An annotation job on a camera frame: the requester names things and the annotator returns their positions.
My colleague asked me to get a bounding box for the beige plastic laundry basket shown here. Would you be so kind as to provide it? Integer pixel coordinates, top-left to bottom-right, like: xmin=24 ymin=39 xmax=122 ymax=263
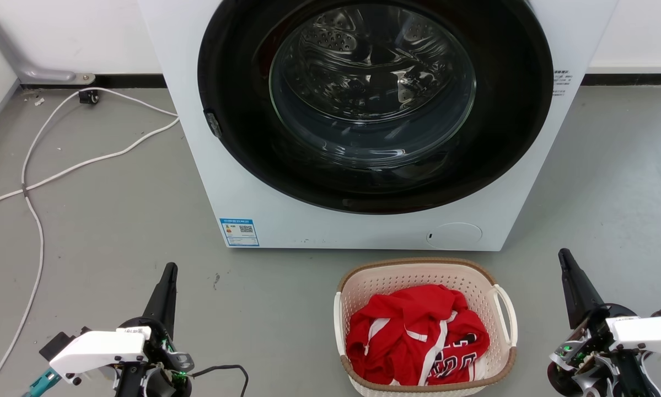
xmin=333 ymin=257 xmax=519 ymax=397

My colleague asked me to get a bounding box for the steel washing drum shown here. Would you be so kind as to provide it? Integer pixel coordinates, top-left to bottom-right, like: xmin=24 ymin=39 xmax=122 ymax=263
xmin=268 ymin=3 xmax=477 ymax=169

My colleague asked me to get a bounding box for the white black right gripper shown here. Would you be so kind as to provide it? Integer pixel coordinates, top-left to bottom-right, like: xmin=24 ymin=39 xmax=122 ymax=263
xmin=547 ymin=248 xmax=661 ymax=397

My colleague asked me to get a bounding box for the blue energy label sticker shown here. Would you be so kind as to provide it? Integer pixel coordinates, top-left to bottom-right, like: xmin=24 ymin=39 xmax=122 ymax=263
xmin=219 ymin=218 xmax=260 ymax=248

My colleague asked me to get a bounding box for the white front-load washing machine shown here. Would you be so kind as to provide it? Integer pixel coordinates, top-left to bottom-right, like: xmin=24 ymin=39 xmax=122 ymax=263
xmin=137 ymin=0 xmax=621 ymax=252

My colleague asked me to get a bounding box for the white power cable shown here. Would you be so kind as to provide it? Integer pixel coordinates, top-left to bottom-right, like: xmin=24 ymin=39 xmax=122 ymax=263
xmin=0 ymin=116 xmax=180 ymax=217
xmin=0 ymin=87 xmax=179 ymax=396

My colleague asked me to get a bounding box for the round white filter cover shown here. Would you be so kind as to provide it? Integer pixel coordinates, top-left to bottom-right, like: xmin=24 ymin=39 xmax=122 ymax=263
xmin=426 ymin=222 xmax=483 ymax=250

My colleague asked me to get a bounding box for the small printed text label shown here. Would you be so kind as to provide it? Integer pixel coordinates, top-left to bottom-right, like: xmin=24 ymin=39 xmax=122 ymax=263
xmin=552 ymin=69 xmax=571 ymax=98

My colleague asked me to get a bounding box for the grey wall pipe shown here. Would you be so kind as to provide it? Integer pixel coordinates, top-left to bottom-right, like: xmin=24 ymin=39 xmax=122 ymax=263
xmin=0 ymin=0 xmax=96 ymax=85

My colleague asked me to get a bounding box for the red and white jersey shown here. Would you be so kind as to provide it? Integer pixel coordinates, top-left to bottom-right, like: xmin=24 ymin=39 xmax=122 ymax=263
xmin=345 ymin=284 xmax=491 ymax=387

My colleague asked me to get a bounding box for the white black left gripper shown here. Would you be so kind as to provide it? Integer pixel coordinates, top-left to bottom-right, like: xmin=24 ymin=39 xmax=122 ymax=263
xmin=49 ymin=262 xmax=195 ymax=397

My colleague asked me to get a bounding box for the round black washer door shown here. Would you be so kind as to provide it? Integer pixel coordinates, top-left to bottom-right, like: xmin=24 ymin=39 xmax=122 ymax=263
xmin=197 ymin=0 xmax=555 ymax=215

